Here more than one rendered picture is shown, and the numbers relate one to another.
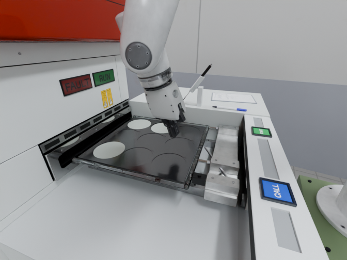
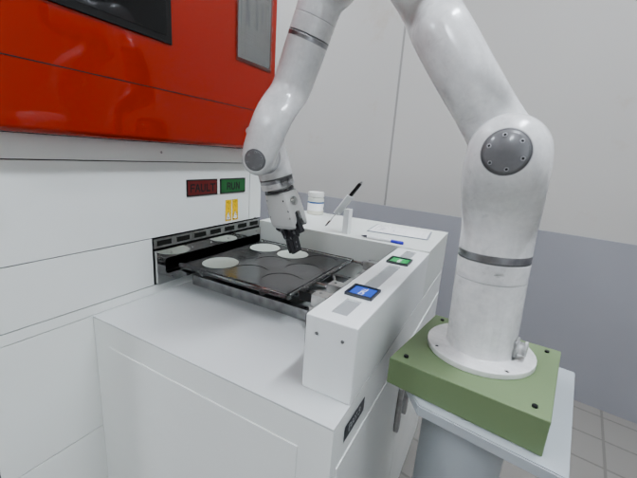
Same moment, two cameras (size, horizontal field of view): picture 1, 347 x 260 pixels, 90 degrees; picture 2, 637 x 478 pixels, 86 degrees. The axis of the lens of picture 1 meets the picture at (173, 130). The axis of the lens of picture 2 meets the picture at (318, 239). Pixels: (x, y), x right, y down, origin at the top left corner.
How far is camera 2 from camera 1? 45 cm
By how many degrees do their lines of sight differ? 16
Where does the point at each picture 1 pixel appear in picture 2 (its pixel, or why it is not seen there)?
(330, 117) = (615, 301)
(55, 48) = (190, 150)
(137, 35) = (255, 144)
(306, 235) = (361, 311)
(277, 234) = (337, 309)
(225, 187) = not seen: hidden behind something
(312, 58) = (570, 195)
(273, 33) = not seen: hidden behind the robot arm
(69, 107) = (189, 209)
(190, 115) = (332, 245)
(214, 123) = (361, 257)
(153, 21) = (267, 136)
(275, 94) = not seen: hidden behind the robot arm
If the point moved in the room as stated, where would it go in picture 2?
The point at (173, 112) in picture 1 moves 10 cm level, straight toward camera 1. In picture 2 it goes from (289, 220) to (278, 228)
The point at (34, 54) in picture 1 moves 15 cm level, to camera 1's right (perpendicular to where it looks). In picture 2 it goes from (172, 154) to (225, 157)
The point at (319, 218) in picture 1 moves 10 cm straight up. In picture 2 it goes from (421, 341) to (427, 295)
